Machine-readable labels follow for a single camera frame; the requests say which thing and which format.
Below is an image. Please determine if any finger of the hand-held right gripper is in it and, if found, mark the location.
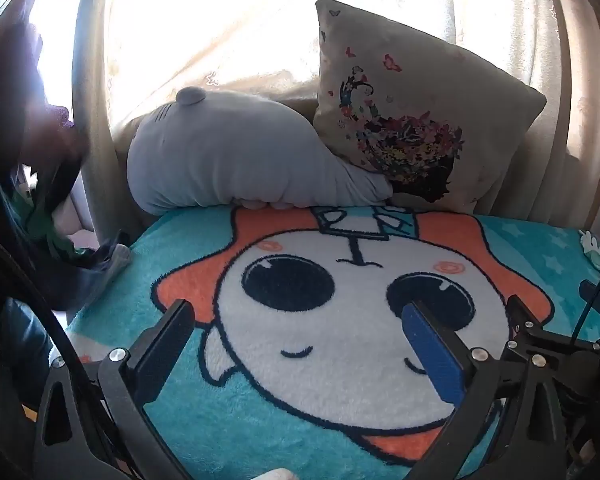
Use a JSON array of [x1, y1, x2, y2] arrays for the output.
[[578, 279, 600, 313], [505, 294, 600, 357]]

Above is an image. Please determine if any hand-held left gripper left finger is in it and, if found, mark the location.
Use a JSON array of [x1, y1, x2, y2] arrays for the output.
[[34, 299, 201, 480]]

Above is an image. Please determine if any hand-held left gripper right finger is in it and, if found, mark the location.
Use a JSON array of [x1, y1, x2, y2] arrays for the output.
[[401, 301, 567, 480]]

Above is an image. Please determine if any small white green plush toy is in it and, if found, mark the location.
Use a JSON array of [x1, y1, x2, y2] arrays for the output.
[[578, 230, 600, 273]]

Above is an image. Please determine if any cartoon printed teal blanket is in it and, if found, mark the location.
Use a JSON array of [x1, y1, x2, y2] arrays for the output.
[[65, 202, 600, 480]]

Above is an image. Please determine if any dark clothing pile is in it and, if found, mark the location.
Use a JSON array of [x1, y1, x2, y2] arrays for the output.
[[0, 225, 131, 480]]

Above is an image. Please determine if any person's blue jeans leg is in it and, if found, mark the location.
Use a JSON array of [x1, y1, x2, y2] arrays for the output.
[[0, 297, 53, 406]]

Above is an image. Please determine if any grey seal plush toy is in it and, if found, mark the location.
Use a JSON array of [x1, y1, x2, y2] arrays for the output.
[[126, 86, 395, 216]]

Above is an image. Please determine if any beige floral print pillow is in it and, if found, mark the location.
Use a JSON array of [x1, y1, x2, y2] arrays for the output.
[[312, 0, 547, 212]]

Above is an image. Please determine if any cream patterned curtain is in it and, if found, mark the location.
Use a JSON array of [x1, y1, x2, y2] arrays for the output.
[[80, 0, 600, 231]]

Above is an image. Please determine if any black cable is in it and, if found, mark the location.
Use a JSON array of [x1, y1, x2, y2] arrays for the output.
[[574, 269, 600, 343]]

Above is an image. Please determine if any beige curved tube frame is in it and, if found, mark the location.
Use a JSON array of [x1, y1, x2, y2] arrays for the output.
[[70, 0, 115, 242]]

